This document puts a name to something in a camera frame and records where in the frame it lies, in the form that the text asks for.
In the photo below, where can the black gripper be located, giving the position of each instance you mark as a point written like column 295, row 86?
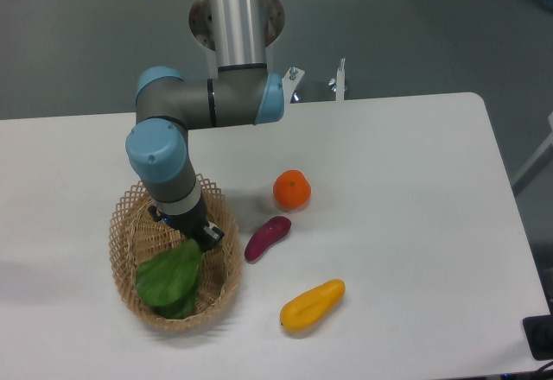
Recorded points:
column 192, row 224

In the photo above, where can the green bok choy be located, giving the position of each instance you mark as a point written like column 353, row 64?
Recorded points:
column 169, row 281

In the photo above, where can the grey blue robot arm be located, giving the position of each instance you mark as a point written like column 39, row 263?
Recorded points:
column 167, row 108

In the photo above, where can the woven wicker basket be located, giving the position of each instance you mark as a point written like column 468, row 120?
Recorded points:
column 135, row 238

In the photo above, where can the purple sweet potato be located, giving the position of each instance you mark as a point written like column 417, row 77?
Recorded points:
column 268, row 234

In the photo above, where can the orange tangerine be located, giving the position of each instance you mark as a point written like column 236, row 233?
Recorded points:
column 291, row 190

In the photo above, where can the yellow papaya fruit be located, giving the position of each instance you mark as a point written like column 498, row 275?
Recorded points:
column 312, row 306

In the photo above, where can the black device at table edge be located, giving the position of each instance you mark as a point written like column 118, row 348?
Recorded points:
column 538, row 332

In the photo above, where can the white table leg right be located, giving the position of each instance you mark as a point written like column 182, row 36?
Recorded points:
column 534, row 165

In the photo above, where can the white pedestal base frame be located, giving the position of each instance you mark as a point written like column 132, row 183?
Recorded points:
column 293, row 78

